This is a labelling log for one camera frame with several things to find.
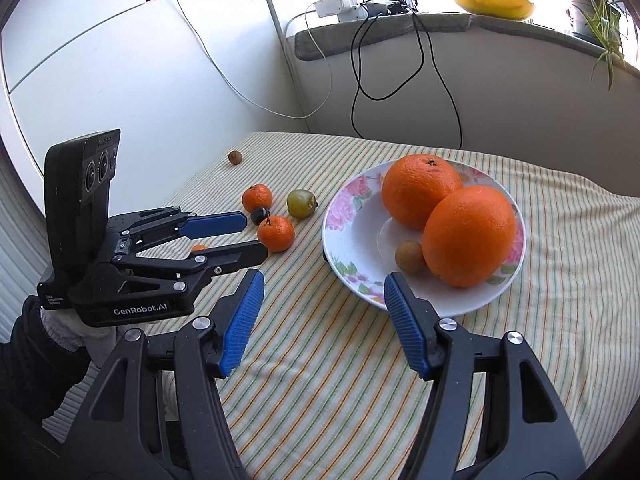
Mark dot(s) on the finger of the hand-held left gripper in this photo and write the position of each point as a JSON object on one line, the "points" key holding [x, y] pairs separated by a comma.
{"points": [[225, 260], [215, 224]]}

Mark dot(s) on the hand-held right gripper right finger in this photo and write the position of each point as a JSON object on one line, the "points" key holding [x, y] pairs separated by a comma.
{"points": [[405, 320]]}

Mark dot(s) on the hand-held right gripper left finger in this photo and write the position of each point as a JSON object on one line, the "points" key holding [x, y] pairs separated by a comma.
{"points": [[245, 320]]}

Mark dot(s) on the dark plum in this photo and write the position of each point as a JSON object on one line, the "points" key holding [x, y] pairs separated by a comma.
{"points": [[259, 215]]}

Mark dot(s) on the tangerine with stem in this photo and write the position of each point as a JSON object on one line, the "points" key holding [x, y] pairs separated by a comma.
{"points": [[276, 234]]}

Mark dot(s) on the floral white plate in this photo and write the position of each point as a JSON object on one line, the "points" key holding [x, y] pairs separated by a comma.
{"points": [[360, 240]]}

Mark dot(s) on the large orange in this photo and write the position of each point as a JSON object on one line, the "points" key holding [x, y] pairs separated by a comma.
{"points": [[417, 190], [470, 237]]}

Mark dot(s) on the person's left hand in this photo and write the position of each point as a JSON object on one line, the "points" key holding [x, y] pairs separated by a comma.
{"points": [[65, 332]]}

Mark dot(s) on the small brown fruit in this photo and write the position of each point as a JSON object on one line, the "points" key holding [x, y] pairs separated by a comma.
{"points": [[235, 157]]}

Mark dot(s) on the green plum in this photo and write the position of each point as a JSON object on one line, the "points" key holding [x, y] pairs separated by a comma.
{"points": [[301, 203]]}

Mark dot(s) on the striped tablecloth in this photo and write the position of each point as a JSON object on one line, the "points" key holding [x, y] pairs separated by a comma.
{"points": [[325, 385]]}

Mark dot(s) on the white cabinet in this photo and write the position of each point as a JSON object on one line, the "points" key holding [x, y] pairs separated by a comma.
{"points": [[125, 85]]}

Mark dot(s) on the small white power adapter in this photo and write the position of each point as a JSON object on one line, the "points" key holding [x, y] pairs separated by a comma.
{"points": [[354, 11]]}

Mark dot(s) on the grey windowsill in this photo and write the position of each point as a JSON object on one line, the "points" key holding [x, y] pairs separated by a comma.
{"points": [[550, 35]]}

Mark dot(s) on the yellow bowl on windowsill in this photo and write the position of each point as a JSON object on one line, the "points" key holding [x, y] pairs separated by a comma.
{"points": [[492, 4]]}

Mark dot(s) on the potted spider plant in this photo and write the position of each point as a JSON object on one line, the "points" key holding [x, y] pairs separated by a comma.
{"points": [[595, 5]]}

